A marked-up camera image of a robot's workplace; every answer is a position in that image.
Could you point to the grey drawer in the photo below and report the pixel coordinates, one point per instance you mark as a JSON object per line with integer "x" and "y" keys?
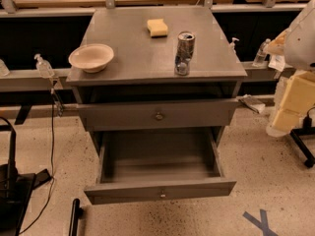
{"x": 157, "y": 114}
{"x": 158, "y": 165}

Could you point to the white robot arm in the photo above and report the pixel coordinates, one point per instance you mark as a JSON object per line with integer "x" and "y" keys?
{"x": 294, "y": 96}

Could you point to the grey top drawer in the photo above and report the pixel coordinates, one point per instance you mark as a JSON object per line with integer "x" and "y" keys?
{"x": 157, "y": 114}

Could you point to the grey wooden drawer cabinet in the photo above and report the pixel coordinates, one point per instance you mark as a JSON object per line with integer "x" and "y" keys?
{"x": 142, "y": 69}

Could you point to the silver soda can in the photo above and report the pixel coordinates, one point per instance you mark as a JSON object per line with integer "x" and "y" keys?
{"x": 184, "y": 52}

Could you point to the yellow sponge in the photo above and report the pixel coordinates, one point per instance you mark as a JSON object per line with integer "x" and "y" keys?
{"x": 157, "y": 27}

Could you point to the beige shallow bowl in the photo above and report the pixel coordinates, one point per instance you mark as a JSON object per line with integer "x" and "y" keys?
{"x": 91, "y": 58}

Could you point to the clear pump bottle right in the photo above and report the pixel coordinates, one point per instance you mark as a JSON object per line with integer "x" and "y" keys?
{"x": 232, "y": 45}

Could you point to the clear pump bottle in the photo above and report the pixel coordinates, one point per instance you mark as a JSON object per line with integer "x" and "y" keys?
{"x": 44, "y": 67}
{"x": 232, "y": 45}

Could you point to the clear water bottle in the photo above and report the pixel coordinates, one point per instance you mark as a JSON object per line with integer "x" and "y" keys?
{"x": 261, "y": 53}

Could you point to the clear pump bottle left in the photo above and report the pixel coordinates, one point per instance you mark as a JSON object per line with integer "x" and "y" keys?
{"x": 44, "y": 67}

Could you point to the white paper packet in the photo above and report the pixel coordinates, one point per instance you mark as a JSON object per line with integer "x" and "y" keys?
{"x": 277, "y": 62}

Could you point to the black floor bar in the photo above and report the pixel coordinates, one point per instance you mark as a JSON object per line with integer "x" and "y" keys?
{"x": 76, "y": 214}

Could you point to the clear bottle far left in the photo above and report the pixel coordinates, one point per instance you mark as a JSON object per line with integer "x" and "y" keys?
{"x": 4, "y": 71}

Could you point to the black stand left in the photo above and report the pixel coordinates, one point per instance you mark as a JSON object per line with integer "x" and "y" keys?
{"x": 15, "y": 188}

